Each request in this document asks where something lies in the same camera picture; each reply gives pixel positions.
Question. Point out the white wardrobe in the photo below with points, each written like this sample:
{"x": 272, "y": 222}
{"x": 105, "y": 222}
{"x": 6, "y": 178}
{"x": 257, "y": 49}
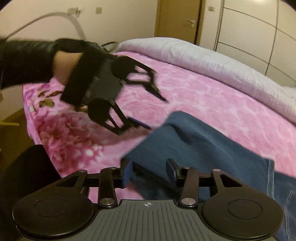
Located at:
{"x": 254, "y": 34}

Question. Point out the pink floral blanket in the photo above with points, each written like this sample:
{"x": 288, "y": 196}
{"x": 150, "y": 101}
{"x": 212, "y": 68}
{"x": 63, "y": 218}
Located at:
{"x": 208, "y": 99}

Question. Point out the beige wall socket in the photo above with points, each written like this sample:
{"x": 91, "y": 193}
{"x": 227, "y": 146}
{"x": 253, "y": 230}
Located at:
{"x": 99, "y": 10}

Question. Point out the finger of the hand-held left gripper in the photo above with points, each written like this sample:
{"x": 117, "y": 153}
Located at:
{"x": 150, "y": 80}
{"x": 122, "y": 126}

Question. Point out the blue denim jeans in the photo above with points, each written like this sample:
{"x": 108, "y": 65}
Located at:
{"x": 208, "y": 150}

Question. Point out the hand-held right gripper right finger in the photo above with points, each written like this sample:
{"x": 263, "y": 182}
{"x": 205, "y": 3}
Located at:
{"x": 171, "y": 170}

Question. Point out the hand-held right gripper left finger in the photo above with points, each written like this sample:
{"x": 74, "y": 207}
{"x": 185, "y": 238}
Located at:
{"x": 127, "y": 173}

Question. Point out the wooden door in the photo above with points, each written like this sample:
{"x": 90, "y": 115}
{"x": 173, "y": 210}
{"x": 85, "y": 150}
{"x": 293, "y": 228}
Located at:
{"x": 178, "y": 18}

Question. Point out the white striped duvet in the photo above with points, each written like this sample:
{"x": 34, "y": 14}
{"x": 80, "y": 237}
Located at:
{"x": 208, "y": 62}

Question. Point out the wall light switch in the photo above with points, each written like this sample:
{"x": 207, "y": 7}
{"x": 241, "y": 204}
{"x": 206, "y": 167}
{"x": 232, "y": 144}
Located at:
{"x": 211, "y": 8}

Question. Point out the person's left forearm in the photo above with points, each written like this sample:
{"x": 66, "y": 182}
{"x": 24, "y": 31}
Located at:
{"x": 23, "y": 62}

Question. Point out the wall socket with white plug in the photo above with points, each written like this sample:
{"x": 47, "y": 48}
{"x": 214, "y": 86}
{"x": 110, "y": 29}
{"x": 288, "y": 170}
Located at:
{"x": 72, "y": 10}

